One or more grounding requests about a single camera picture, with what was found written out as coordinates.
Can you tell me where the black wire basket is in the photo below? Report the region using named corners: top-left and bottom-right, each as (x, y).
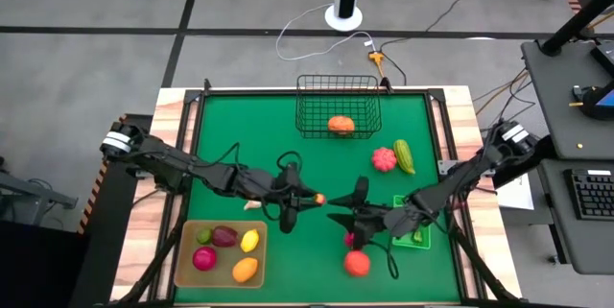
top-left (295, 74), bottom-right (384, 140)

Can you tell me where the yellow power cable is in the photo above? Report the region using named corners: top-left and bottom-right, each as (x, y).
top-left (473, 68), bottom-right (531, 117)

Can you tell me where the red ribbed pumpkin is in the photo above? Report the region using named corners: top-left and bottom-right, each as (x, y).
top-left (371, 146), bottom-right (398, 174)

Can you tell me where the orange yellow mango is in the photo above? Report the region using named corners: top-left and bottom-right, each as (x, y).
top-left (231, 256), bottom-right (260, 284)

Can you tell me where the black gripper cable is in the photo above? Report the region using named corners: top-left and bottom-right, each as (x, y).
top-left (275, 150), bottom-right (304, 178)
top-left (366, 238), bottom-right (400, 281)

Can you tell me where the black box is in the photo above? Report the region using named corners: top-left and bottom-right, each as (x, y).
top-left (0, 220), bottom-right (91, 308)

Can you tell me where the black diagonal beam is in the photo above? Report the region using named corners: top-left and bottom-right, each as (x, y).
top-left (491, 133), bottom-right (560, 190)

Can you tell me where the white power cable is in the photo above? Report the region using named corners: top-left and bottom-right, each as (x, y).
top-left (275, 2), bottom-right (377, 62)

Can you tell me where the white paper box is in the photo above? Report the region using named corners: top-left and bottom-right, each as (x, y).
top-left (496, 168), bottom-right (536, 212)

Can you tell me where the yellow lemon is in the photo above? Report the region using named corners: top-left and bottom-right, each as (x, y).
top-left (239, 228), bottom-right (261, 254)

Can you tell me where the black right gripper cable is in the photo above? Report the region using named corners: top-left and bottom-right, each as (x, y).
top-left (366, 238), bottom-right (400, 281)

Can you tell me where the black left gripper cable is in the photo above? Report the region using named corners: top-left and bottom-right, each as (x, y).
top-left (275, 150), bottom-right (304, 178)

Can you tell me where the orange pumpkin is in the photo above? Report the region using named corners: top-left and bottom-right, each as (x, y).
top-left (327, 115), bottom-right (356, 136)

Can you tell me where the black hazard-striped cart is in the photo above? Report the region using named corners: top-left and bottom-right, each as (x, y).
top-left (68, 113), bottom-right (155, 308)

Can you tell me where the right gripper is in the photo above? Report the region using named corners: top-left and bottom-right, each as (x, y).
top-left (327, 175), bottom-right (402, 251)

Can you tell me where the black stand pole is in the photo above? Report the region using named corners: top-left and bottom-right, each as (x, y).
top-left (540, 0), bottom-right (614, 58)

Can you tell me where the grey desk top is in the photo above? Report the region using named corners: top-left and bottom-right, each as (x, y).
top-left (535, 157), bottom-right (614, 276)
top-left (520, 38), bottom-right (614, 161)

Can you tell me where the tan translucent plastic bin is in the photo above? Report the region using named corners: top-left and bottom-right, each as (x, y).
top-left (174, 219), bottom-right (269, 290)

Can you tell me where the large orange fruit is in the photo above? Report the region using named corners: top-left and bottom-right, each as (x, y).
top-left (342, 249), bottom-right (372, 279)

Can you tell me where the orange power plug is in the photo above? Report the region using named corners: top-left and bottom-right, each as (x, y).
top-left (367, 50), bottom-right (388, 79)

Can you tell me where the red apple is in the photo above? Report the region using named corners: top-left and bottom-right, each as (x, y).
top-left (192, 245), bottom-right (219, 272)

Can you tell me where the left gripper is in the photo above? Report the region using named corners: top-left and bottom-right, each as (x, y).
top-left (239, 161), bottom-right (327, 235)

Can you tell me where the dark maroon oval fruit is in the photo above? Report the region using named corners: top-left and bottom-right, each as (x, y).
top-left (211, 225), bottom-right (240, 249)

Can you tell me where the green yellow ridged gourd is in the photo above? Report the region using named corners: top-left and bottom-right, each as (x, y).
top-left (392, 138), bottom-right (416, 176)

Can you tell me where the black device blue screen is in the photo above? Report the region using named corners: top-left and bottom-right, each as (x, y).
top-left (570, 81), bottom-right (614, 122)

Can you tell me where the black keyboard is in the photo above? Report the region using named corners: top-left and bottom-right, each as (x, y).
top-left (564, 168), bottom-right (614, 222)

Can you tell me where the green plastic basket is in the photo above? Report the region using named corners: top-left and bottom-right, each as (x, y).
top-left (391, 194), bottom-right (432, 250)

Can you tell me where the black laptop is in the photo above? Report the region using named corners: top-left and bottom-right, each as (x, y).
top-left (589, 41), bottom-right (614, 79)

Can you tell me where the grey metal furniture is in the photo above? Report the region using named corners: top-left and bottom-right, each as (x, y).
top-left (0, 154), bottom-right (81, 226)

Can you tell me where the green table mat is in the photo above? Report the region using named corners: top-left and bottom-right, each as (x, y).
top-left (175, 92), bottom-right (461, 305)

